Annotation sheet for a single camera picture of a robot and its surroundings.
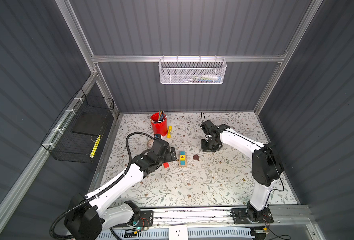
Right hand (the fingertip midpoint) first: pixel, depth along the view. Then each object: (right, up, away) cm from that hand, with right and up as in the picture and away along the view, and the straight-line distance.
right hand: (205, 150), depth 91 cm
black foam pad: (-62, +17, -16) cm, 66 cm away
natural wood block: (-12, -9, 0) cm, 15 cm away
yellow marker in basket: (-55, +6, -22) cm, 60 cm away
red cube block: (-25, -9, +1) cm, 26 cm away
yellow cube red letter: (-14, -4, -2) cm, 15 cm away
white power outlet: (-16, -33, -24) cm, 44 cm away
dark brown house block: (-6, -5, +3) cm, 8 cm away
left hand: (-22, +1, -10) cm, 24 cm away
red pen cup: (-29, +17, +5) cm, 34 cm away
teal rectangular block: (-14, -7, -2) cm, 16 cm away
